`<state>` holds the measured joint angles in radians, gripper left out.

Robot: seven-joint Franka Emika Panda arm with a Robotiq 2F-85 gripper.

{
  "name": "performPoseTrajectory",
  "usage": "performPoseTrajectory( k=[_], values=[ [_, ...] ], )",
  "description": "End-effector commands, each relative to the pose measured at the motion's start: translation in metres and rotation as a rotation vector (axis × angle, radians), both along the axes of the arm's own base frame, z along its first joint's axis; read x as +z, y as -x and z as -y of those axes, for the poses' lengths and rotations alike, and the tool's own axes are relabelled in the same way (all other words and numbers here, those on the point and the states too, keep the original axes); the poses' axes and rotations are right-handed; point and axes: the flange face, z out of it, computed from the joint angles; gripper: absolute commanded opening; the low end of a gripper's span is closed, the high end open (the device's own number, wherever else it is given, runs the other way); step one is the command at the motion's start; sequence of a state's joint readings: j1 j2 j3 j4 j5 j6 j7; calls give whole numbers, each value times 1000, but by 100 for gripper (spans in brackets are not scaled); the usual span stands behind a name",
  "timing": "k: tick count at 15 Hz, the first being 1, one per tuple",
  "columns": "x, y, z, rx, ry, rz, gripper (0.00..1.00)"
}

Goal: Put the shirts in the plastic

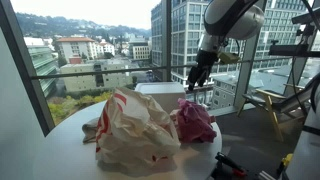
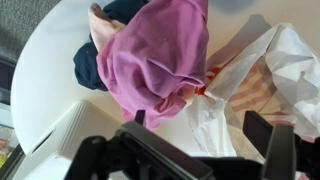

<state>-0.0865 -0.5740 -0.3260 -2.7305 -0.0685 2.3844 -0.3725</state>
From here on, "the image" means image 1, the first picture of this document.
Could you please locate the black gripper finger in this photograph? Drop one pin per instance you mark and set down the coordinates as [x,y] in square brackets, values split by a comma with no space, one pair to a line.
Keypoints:
[203,77]
[192,80]

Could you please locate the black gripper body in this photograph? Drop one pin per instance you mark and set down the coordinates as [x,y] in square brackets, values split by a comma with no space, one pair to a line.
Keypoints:
[206,59]

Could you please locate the beige cloth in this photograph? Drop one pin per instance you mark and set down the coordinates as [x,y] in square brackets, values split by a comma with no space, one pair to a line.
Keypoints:
[173,115]

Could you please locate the pink shirt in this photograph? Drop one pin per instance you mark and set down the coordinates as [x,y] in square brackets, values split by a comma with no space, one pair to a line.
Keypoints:
[195,123]

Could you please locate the white red plastic bag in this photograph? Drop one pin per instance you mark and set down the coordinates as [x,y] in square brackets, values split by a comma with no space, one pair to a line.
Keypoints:
[133,133]

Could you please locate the white storage box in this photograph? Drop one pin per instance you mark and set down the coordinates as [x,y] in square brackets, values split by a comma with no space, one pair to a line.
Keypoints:
[163,93]

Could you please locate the wooden folding chair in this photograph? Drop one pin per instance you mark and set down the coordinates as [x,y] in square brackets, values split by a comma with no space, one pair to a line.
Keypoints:
[270,101]

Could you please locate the black red clamp tool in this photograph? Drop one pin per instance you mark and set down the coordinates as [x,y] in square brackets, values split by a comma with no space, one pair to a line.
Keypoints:
[230,164]

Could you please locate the grey cloth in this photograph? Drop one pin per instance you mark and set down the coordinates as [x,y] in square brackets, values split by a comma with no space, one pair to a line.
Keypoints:
[90,130]

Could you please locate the yellow black tool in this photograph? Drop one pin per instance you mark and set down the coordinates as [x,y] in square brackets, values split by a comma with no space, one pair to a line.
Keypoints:
[285,161]

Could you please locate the gold green wrist camera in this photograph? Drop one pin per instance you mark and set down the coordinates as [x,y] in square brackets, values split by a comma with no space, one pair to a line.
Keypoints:
[228,58]

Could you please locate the black camera stand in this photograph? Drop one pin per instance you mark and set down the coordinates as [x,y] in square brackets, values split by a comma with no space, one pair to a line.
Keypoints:
[288,50]

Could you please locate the metal window rail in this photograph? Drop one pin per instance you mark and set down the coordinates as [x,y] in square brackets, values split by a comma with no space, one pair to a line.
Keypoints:
[100,72]

